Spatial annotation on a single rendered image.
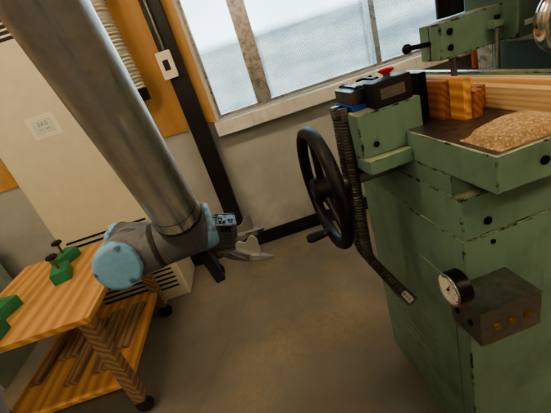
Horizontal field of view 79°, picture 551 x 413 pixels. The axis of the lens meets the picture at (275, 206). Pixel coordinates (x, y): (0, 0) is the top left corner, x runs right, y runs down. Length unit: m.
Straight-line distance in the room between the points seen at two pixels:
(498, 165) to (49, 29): 0.56
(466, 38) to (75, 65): 0.69
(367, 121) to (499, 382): 0.69
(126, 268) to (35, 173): 1.37
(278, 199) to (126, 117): 1.76
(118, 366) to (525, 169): 1.35
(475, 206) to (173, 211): 0.52
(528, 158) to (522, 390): 0.67
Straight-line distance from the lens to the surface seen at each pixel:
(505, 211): 0.73
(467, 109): 0.73
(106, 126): 0.47
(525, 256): 0.82
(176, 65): 1.93
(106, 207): 1.93
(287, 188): 2.15
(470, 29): 0.84
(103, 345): 1.41
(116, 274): 0.68
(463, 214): 0.67
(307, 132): 0.70
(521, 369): 1.05
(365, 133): 0.69
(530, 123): 0.61
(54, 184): 1.98
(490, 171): 0.57
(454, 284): 0.65
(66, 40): 0.43
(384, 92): 0.70
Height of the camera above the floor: 1.12
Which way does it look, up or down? 24 degrees down
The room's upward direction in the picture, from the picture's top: 18 degrees counter-clockwise
